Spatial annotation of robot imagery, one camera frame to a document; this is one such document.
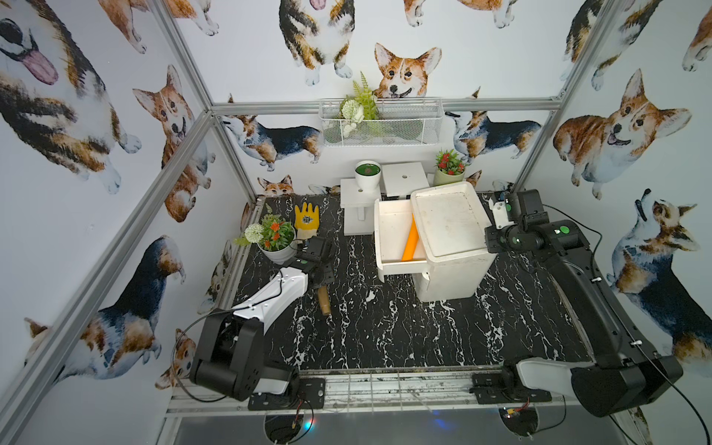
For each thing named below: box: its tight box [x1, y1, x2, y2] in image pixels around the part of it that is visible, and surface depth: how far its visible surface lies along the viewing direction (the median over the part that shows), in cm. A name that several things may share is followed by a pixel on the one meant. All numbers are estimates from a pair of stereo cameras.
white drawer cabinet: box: [410, 181, 498, 303], surface depth 82 cm
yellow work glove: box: [293, 202, 320, 240], surface depth 113 cm
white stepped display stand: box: [339, 161, 431, 236], surface depth 100 cm
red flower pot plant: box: [433, 148, 471, 187], surface depth 96 cm
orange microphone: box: [400, 213, 420, 262], surface depth 84 cm
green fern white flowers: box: [338, 71, 379, 138], surface depth 84 cm
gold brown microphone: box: [317, 285, 331, 317], surface depth 85 cm
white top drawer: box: [374, 198, 429, 282], surface depth 88 cm
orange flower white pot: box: [233, 213, 297, 265], surface depth 92 cm
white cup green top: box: [354, 159, 382, 191], surface depth 100 cm
